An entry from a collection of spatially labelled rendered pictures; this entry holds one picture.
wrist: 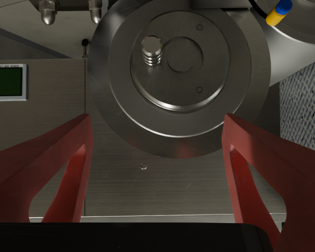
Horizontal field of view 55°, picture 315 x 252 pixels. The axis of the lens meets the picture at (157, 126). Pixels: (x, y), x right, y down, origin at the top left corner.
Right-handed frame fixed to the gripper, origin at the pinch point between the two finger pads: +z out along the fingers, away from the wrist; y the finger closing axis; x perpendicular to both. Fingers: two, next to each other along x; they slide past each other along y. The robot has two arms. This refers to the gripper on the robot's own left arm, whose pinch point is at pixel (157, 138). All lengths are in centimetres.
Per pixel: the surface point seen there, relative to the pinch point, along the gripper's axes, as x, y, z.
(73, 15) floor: 78, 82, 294
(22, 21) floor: 87, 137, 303
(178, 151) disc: 7.9, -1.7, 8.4
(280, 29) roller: 0.5, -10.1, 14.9
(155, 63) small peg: 1.3, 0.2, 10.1
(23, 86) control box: 20, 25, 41
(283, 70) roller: 6.6, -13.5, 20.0
